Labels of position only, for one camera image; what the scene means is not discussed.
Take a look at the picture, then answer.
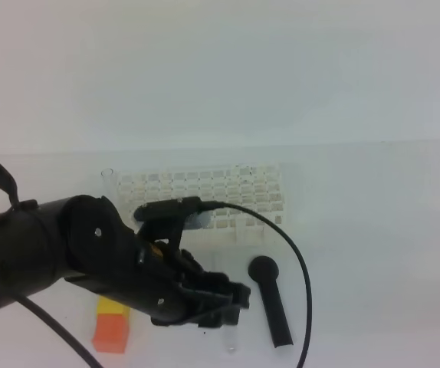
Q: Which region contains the clear glass test tube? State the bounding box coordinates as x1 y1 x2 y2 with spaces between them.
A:
212 251 238 356

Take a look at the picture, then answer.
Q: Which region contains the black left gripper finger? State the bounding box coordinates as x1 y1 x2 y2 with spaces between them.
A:
181 298 241 329
181 249 251 307

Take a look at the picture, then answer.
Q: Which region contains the white test tube rack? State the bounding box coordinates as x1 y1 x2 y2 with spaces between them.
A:
114 164 286 251

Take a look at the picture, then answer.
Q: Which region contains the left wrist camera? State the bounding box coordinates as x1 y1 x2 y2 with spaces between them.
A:
133 196 211 252

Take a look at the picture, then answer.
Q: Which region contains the yellow block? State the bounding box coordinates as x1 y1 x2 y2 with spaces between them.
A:
96 296 130 318

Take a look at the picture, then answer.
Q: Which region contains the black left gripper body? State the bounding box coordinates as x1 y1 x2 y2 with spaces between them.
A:
66 214 205 326

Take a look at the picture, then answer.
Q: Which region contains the black scoop tool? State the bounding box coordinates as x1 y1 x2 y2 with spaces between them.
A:
248 255 293 348

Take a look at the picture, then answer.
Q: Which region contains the black left camera cable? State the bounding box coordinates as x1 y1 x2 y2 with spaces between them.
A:
200 200 314 368

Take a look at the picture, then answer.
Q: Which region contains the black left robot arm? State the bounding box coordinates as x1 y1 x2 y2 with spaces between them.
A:
0 164 251 328

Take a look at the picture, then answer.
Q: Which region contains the clear test tube in rack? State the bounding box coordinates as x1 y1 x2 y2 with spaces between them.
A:
100 168 119 203

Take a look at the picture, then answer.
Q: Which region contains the orange block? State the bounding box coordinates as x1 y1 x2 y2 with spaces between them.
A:
92 314 130 354

